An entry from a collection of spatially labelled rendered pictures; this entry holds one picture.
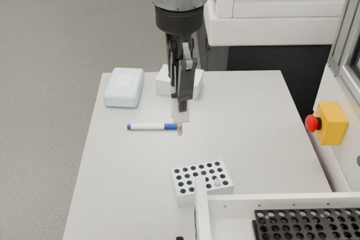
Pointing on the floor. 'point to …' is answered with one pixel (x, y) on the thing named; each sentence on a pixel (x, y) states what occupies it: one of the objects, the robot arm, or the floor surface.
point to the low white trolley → (188, 155)
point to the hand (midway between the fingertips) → (179, 105)
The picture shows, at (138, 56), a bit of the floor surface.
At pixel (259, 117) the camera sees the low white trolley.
